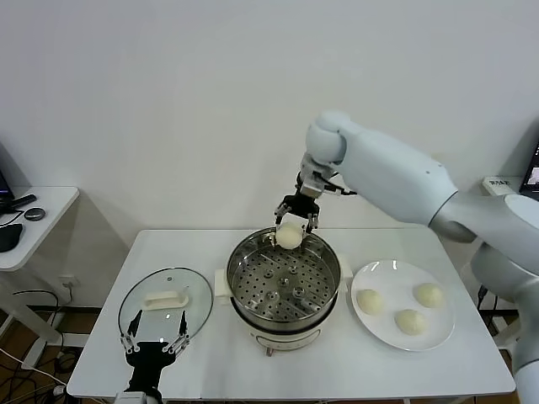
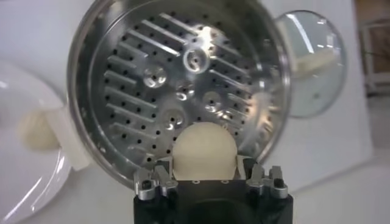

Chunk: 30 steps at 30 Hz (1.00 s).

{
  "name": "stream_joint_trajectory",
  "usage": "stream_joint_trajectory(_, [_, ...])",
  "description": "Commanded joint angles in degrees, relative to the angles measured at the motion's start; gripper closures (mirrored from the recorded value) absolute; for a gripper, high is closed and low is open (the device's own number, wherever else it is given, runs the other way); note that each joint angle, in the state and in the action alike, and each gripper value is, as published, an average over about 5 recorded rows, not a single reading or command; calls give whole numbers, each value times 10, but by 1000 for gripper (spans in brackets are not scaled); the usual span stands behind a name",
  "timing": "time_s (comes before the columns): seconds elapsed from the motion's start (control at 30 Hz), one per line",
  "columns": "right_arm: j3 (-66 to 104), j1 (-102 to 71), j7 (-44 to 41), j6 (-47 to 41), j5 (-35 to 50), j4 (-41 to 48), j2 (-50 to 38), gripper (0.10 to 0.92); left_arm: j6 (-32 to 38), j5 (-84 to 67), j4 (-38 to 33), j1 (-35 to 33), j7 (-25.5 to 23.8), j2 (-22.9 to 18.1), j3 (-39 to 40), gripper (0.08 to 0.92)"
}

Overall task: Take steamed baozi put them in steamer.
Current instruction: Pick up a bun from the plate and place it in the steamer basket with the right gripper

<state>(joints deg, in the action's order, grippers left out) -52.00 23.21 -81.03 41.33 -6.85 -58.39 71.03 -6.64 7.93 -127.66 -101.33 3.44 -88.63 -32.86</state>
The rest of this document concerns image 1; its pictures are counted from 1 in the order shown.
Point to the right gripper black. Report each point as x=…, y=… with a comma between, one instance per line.
x=300, y=205

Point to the cream electric cooker base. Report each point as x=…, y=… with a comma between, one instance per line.
x=286, y=336

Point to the perforated steel steamer basket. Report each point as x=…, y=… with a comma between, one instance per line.
x=311, y=290

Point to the white labelled box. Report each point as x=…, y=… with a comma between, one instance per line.
x=498, y=186

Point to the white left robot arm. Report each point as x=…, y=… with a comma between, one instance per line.
x=155, y=395

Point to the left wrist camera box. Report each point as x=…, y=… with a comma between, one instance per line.
x=130, y=399

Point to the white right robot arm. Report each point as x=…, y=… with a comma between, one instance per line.
x=379, y=168

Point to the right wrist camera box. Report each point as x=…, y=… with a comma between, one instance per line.
x=313, y=185

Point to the white round plate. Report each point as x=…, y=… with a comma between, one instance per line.
x=379, y=328

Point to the dark monitor screen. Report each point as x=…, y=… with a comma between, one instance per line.
x=3, y=181

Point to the open laptop with lit screen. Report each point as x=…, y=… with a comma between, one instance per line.
x=531, y=172

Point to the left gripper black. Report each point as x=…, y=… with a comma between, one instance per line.
x=148, y=355

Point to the round black disc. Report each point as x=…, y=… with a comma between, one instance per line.
x=34, y=214

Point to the white steamed baozi bun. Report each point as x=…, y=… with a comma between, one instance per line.
x=429, y=295
x=369, y=301
x=410, y=322
x=288, y=237

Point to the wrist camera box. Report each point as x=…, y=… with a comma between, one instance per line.
x=130, y=399
x=313, y=185

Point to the white wall socket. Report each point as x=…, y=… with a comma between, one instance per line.
x=69, y=281

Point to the black computer mouse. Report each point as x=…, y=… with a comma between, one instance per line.
x=10, y=237

